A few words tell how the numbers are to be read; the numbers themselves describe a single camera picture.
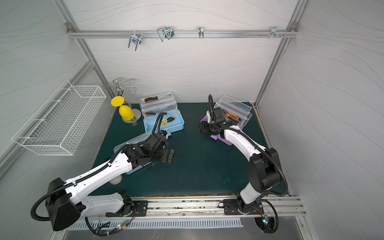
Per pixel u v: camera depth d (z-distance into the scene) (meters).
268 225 0.72
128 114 0.96
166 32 0.77
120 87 0.91
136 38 0.80
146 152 0.58
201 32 0.78
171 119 1.08
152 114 1.04
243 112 1.02
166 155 0.69
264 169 0.45
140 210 0.73
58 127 0.68
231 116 1.02
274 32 0.76
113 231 0.66
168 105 1.04
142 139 0.90
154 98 1.04
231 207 0.73
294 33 0.78
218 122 0.67
